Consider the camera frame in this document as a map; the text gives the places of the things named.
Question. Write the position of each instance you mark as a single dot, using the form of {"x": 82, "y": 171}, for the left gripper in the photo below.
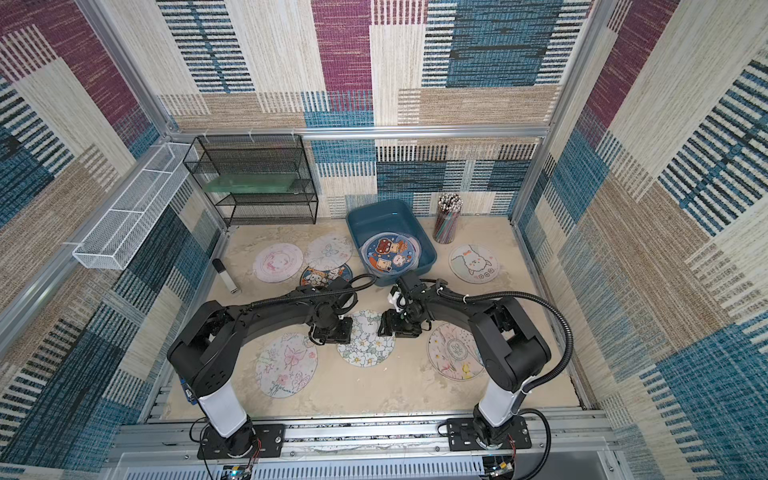
{"x": 347, "y": 338}

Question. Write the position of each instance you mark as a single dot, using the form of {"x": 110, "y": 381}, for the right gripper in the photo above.
{"x": 399, "y": 324}

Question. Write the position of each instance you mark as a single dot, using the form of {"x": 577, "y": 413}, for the white daisy coaster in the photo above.
{"x": 366, "y": 348}

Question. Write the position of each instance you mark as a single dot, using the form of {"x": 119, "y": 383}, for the blue character coaster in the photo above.
{"x": 389, "y": 254}

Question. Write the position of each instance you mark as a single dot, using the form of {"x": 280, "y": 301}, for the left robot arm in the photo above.
{"x": 205, "y": 353}

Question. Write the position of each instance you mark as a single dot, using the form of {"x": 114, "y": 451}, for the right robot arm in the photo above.
{"x": 512, "y": 350}

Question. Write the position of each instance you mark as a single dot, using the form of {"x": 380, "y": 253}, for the teal plastic storage box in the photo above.
{"x": 390, "y": 216}

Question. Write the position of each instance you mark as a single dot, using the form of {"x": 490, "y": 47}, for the cream cartoon coaster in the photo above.
{"x": 453, "y": 353}

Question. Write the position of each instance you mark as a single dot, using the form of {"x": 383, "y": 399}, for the pink blossom coaster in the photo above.
{"x": 287, "y": 366}

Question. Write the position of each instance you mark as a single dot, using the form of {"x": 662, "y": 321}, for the dark blue cartoon coaster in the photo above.
{"x": 321, "y": 278}

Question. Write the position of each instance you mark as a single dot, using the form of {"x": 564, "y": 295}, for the white butterfly coaster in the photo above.
{"x": 328, "y": 252}

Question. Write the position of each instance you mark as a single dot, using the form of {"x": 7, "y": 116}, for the pink kitty coaster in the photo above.
{"x": 278, "y": 262}

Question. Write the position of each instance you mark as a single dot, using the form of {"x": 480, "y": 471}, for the white dog coaster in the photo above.
{"x": 474, "y": 264}

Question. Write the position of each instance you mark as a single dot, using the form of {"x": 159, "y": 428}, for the cup of colored pencils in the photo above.
{"x": 449, "y": 208}

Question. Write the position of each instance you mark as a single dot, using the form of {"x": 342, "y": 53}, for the white marker black cap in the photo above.
{"x": 224, "y": 275}

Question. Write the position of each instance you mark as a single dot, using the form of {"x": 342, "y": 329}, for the blue handheld device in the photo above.
{"x": 188, "y": 393}

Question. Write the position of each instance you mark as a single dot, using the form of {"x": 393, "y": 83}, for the green board on shelf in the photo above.
{"x": 250, "y": 184}

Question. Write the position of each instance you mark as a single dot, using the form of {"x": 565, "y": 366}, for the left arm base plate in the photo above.
{"x": 255, "y": 441}

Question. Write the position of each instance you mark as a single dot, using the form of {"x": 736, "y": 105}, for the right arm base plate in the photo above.
{"x": 468, "y": 434}

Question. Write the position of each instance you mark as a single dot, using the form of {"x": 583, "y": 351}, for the black wire shelf rack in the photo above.
{"x": 212, "y": 156}

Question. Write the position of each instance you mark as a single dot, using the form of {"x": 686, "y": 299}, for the white wire mesh basket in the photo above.
{"x": 118, "y": 235}

